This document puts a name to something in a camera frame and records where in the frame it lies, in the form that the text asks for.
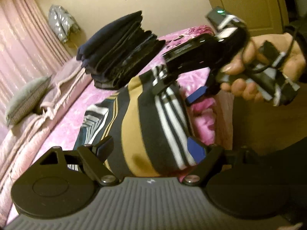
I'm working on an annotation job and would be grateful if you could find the striped teal yellow sweater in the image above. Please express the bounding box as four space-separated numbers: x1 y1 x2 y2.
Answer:
75 65 197 179

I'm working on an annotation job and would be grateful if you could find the stack of dark folded clothes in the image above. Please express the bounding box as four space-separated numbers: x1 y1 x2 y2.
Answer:
76 11 165 90

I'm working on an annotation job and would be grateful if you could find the right human hand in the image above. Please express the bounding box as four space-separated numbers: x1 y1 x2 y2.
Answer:
220 33 306 102

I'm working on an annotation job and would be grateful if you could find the pink floral bed sheet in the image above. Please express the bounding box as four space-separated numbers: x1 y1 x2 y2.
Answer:
35 25 216 160

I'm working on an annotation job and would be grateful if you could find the beige wooden door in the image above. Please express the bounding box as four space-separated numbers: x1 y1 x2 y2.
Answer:
209 0 289 36

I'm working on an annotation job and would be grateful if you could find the folded mauve quilt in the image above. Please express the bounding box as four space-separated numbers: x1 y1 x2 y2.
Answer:
1 57 92 226

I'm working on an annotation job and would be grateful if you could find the grey green pillow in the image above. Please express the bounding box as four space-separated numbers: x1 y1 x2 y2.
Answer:
4 76 51 127

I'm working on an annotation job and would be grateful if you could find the silver patterned bag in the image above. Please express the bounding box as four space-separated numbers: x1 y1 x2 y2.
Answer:
48 5 80 44

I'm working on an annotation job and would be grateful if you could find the pink curtain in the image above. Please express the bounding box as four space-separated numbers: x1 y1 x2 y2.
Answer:
1 0 71 139

